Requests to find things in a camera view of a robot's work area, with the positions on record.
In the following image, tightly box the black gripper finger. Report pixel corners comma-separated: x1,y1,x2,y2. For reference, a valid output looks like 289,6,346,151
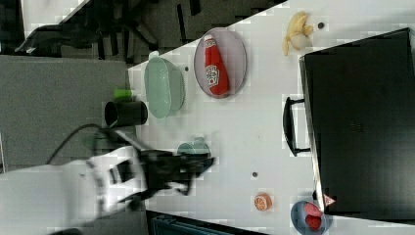
176,156,214,180
163,181,193,196

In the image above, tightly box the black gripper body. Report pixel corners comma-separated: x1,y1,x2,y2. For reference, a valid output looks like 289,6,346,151
138,150,190,198

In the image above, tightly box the black toaster oven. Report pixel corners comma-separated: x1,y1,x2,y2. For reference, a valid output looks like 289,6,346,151
300,28,415,224

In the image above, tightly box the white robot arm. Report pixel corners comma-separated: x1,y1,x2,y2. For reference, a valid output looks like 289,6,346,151
1,146,214,235

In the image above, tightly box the green mug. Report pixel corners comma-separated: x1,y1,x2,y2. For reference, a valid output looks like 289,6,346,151
177,137,210,155

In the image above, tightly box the black cylindrical cup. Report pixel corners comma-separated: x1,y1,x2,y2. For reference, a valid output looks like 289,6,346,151
105,101,148,127

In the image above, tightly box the orange slice toy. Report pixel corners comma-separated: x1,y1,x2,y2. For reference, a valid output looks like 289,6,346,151
254,193,272,212

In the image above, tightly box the green colander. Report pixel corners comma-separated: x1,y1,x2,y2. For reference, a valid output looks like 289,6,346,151
144,51,185,118

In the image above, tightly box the green object at edge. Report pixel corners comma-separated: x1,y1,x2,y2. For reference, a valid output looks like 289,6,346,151
113,89,133,101

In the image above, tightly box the red ketchup bottle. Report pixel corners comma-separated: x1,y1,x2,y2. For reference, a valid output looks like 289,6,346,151
204,34,229,96

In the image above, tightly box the blue bowl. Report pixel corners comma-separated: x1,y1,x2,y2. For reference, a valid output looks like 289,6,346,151
291,201,329,235

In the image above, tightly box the grey round plate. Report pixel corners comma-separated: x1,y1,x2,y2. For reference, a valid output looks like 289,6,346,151
194,27,247,99

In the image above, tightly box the red strawberry toy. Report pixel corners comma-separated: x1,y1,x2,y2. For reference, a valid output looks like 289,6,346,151
303,202,323,231

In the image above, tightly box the peeled banana toy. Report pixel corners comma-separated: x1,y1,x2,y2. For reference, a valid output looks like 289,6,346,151
282,11,314,56

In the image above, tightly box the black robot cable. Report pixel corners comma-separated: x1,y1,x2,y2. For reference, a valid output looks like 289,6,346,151
45,122,109,165

